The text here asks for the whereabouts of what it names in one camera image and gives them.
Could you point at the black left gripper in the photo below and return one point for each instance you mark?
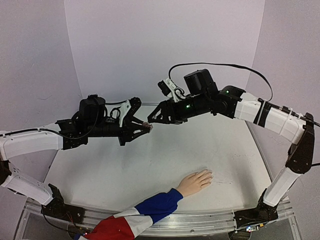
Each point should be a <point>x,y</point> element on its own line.
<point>128,134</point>

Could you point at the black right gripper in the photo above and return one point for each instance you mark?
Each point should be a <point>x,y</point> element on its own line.
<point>169,111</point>

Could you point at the red nail polish bottle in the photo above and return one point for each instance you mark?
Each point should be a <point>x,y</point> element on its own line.
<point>147,125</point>

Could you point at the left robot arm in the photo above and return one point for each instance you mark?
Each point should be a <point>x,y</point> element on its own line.
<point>26,155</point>

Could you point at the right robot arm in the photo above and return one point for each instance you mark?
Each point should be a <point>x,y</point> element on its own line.
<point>285,139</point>

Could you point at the mannequin hand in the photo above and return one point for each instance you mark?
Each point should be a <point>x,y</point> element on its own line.
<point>195,182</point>

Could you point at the red white blue sleeve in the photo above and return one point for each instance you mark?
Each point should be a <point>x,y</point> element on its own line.
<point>129,224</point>

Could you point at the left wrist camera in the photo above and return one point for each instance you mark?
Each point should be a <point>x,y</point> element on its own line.
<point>128,110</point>

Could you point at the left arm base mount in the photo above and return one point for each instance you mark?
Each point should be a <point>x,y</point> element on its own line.
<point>58,209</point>

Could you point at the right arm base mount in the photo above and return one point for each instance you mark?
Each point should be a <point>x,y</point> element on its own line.
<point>255,217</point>

